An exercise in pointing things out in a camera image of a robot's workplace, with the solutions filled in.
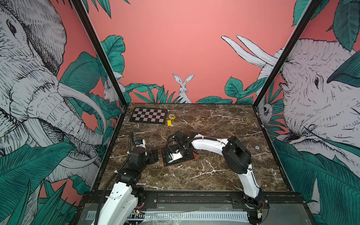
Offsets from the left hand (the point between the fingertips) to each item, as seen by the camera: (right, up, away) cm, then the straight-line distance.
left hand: (153, 150), depth 82 cm
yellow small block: (+7, +15, +25) cm, 30 cm away
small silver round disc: (+70, -2, +14) cm, 71 cm away
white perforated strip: (+26, -31, -12) cm, 42 cm away
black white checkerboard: (-10, +21, +29) cm, 37 cm away
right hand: (+14, -5, +9) cm, 17 cm away
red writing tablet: (+9, -3, -5) cm, 11 cm away
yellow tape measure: (+8, +20, +29) cm, 36 cm away
